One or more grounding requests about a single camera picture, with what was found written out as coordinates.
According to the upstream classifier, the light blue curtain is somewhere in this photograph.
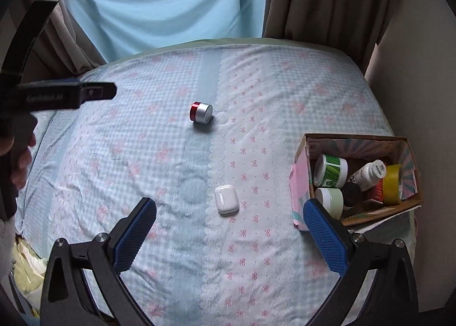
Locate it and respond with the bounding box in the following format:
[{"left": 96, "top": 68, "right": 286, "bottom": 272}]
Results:
[{"left": 64, "top": 0, "right": 265, "bottom": 62}]

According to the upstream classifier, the person's left hand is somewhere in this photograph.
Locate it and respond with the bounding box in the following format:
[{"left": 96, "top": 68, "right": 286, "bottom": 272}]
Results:
[{"left": 0, "top": 132, "right": 36, "bottom": 190}]

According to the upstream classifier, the checkered floral bed sheet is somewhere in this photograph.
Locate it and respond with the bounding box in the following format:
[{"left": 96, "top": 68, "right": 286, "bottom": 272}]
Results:
[{"left": 16, "top": 43, "right": 391, "bottom": 325}]

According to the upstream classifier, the beige curtain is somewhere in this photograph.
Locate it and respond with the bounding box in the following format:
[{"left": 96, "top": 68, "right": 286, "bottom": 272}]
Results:
[{"left": 263, "top": 0, "right": 391, "bottom": 71}]

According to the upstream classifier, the yellow tape roll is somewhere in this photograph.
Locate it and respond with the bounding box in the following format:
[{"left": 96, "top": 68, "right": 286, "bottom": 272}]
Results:
[{"left": 382, "top": 164, "right": 402, "bottom": 205}]

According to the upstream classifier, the white paper under box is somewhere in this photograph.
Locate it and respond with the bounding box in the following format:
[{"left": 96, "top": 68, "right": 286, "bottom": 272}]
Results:
[{"left": 349, "top": 205, "right": 422, "bottom": 234}]

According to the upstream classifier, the white jar green label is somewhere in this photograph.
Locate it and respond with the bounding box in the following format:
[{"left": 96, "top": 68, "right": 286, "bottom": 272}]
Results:
[{"left": 313, "top": 154, "right": 348, "bottom": 189}]

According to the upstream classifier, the pale green white jar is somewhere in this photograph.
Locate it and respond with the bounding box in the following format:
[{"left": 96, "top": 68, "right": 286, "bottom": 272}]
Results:
[{"left": 315, "top": 188, "right": 344, "bottom": 220}]

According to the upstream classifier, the white earbuds case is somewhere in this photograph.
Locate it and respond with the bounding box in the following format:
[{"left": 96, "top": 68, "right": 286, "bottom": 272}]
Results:
[{"left": 214, "top": 185, "right": 239, "bottom": 215}]

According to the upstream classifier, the green blanket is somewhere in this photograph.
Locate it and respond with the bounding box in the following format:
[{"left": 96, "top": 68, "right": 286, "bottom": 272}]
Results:
[{"left": 12, "top": 236, "right": 47, "bottom": 316}]

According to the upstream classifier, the red rectangular box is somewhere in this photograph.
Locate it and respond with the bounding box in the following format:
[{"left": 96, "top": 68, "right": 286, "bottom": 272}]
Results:
[{"left": 366, "top": 179, "right": 384, "bottom": 203}]

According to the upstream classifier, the red silver small jar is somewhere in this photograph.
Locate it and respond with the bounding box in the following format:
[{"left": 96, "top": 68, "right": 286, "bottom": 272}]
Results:
[{"left": 189, "top": 102, "right": 213, "bottom": 125}]

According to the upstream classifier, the white pill bottle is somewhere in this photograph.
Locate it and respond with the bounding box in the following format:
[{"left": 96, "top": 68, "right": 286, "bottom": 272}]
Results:
[{"left": 348, "top": 159, "right": 386, "bottom": 192}]

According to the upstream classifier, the open cardboard box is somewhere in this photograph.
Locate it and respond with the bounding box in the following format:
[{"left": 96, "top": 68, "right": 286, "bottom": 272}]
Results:
[{"left": 289, "top": 133, "right": 423, "bottom": 231}]

